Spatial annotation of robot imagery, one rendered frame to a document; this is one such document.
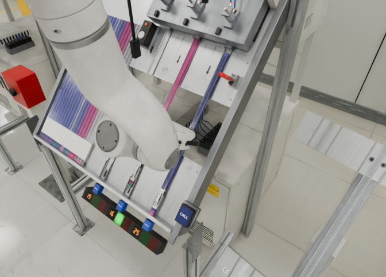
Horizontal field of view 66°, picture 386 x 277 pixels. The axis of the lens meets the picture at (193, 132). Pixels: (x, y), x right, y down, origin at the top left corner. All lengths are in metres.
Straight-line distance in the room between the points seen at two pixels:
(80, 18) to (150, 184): 0.59
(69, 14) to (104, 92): 0.13
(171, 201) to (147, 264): 0.80
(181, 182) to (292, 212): 1.09
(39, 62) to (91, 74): 1.62
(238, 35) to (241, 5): 0.08
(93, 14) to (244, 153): 0.90
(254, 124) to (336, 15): 1.31
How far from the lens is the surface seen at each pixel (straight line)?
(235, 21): 0.83
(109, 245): 1.71
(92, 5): 0.43
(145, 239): 0.93
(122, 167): 0.96
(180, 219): 0.80
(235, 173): 1.12
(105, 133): 0.59
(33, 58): 2.07
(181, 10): 0.92
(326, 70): 2.58
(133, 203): 0.91
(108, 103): 0.50
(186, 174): 0.84
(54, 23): 0.43
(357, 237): 1.89
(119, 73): 0.48
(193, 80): 0.88
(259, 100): 1.49
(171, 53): 0.95
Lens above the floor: 1.47
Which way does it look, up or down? 42 degrees down
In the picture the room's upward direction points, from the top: straight up
